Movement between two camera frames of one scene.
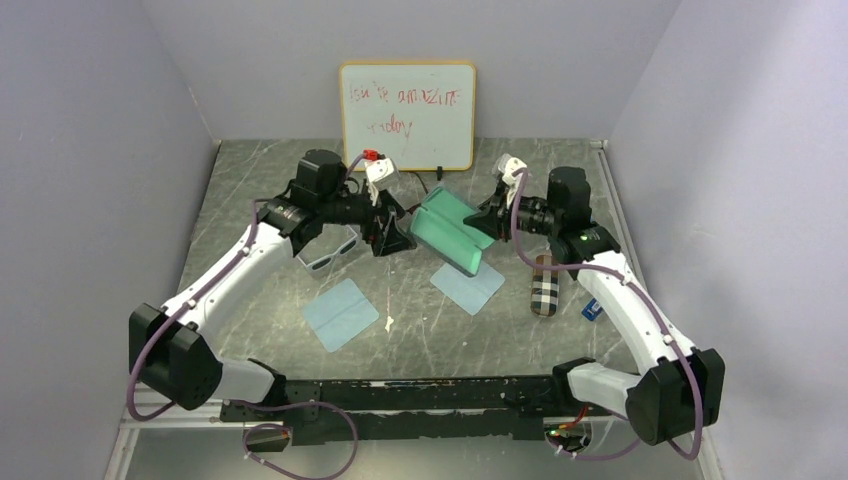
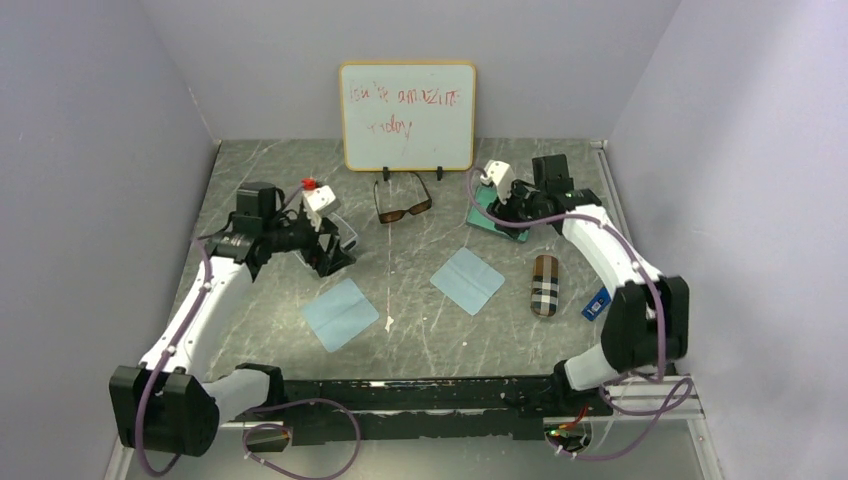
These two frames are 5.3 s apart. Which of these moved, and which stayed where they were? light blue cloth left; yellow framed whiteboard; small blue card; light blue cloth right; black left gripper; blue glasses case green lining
Moved: black left gripper; blue glasses case green lining
Stayed: light blue cloth left; yellow framed whiteboard; small blue card; light blue cloth right
